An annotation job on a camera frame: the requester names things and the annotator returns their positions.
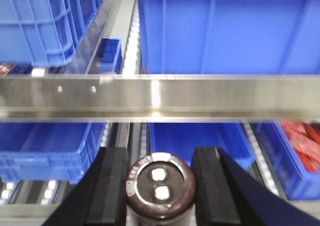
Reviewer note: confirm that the small blue divider bin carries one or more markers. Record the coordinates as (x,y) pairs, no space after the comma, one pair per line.
(110,55)

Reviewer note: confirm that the stainless steel shelf rail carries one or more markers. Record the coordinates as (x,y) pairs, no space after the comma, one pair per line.
(144,98)

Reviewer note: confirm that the blue lower-left bin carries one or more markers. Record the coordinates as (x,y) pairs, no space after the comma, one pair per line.
(48,151)

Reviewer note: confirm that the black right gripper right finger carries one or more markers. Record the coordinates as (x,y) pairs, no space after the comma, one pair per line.
(227,195)

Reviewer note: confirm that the large blue upper bin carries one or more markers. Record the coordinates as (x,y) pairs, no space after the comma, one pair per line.
(255,37)

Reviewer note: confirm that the red packaging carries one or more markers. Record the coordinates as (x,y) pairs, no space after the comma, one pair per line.
(305,142)

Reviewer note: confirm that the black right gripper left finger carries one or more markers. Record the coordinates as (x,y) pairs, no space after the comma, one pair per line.
(99,199)

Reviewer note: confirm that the blue bin with red packs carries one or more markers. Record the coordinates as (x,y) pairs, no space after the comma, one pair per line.
(297,182)

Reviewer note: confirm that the maroon cylindrical capacitor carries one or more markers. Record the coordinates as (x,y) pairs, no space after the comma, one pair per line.
(160,191)

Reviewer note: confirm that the empty blue centre bin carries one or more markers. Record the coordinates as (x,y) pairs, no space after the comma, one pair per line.
(181,139)

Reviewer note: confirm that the white roller track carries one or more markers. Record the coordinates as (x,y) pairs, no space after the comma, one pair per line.
(132,56)

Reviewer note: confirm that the blue ribbed upper-left crate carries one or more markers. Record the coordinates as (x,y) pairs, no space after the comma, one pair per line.
(44,33)

